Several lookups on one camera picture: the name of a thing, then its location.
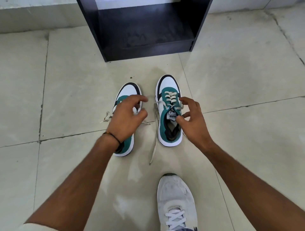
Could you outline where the person's left forearm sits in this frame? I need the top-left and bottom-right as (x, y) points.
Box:
(24, 134), (119, 231)

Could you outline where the person's right hand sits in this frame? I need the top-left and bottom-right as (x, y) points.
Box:
(176, 96), (215, 153)

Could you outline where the person's right forearm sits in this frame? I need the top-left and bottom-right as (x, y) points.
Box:
(198, 141), (305, 231)

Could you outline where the black open shelf cabinet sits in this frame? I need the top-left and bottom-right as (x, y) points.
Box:
(77, 0), (213, 63)

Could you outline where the person's left hand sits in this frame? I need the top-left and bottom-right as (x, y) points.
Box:
(106, 95), (149, 144)

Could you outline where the black thread wristband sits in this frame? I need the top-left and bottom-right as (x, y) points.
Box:
(102, 132), (121, 145)

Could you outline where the green white sneaker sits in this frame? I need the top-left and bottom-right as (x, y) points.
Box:
(149, 74), (189, 165)
(100, 82), (151, 157)

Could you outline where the white worn sneaker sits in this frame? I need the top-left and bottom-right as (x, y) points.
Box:
(157, 173), (198, 231)

